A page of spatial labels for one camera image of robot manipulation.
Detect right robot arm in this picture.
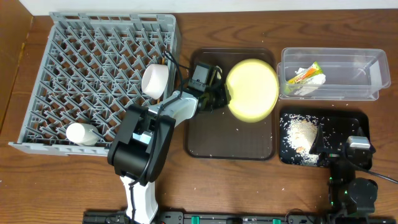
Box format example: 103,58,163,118
310,125,378,223

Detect yellow round plate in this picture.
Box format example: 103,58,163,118
225,58,279,123

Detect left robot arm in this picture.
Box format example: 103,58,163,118
104,84,231,223

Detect clear plastic waste bin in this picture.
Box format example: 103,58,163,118
277,47,391,101

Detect white bowl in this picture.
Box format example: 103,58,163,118
141,64,169,100

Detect black waste tray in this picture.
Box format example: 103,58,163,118
279,106,370,167

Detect grey plastic dish rack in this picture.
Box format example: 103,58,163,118
13,12,181,156

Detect green orange snack wrapper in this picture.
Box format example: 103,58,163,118
284,62,326,95

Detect white paper cup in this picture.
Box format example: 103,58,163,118
66,123,100,146

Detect rice food scraps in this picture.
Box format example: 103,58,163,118
280,113,358,166

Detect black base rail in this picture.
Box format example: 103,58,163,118
82,210,398,224

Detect white tissue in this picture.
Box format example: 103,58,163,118
294,68,326,96

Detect dark brown serving tray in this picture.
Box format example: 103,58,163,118
183,48,277,161

